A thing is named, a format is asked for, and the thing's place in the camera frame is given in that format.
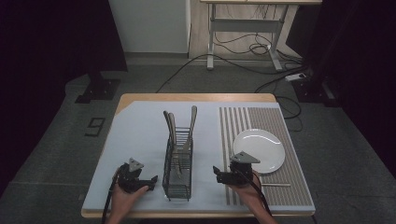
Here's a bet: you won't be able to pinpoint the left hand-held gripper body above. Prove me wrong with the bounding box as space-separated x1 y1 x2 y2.
116 157 148 194

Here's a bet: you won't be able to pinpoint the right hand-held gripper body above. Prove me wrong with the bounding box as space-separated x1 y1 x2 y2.
229 150 262 187

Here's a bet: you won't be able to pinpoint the black wire cutlery rack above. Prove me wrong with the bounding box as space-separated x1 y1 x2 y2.
162 126 194 202

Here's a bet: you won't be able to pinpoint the silver cutlery piece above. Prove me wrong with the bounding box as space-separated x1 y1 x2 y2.
163 110 179 175
167 112 184 180
181 105 199 155

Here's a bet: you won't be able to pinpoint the person's left hand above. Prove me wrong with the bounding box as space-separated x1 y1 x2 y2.
109 183 150 217

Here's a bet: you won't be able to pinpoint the person's right hand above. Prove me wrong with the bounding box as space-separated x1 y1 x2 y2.
228 172 263 205

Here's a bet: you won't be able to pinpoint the white round plate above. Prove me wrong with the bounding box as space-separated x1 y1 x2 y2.
233 128 287 175

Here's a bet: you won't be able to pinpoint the wooden chopstick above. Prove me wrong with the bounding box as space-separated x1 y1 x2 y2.
261 182 291 188

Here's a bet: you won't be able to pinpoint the light blue table cloth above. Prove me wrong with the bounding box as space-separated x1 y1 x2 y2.
82 100 316 213

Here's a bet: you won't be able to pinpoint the grey striped placemat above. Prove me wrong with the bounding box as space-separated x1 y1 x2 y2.
218 106 316 207

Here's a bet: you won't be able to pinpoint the wooden table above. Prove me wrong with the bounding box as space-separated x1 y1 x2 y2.
80 92 316 219

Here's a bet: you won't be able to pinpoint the black stand base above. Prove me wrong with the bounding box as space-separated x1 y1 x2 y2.
291 74 340 108
75 72 121 105

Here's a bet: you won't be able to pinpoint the white power strip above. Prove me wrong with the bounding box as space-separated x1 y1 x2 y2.
284 72 308 83

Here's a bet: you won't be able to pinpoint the dark curtain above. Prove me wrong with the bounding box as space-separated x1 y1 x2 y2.
286 0 396 178
0 0 129 188

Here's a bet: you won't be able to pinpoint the white cabinet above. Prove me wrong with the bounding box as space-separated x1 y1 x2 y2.
107 0 192 54

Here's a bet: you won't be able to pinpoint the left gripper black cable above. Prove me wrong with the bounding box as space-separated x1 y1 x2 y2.
101 166 123 224

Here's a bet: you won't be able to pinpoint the black floor cables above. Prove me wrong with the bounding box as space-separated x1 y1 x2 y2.
154 29 309 133

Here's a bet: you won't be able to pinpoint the white desk frame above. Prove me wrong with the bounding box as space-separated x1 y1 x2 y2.
200 0 323 72

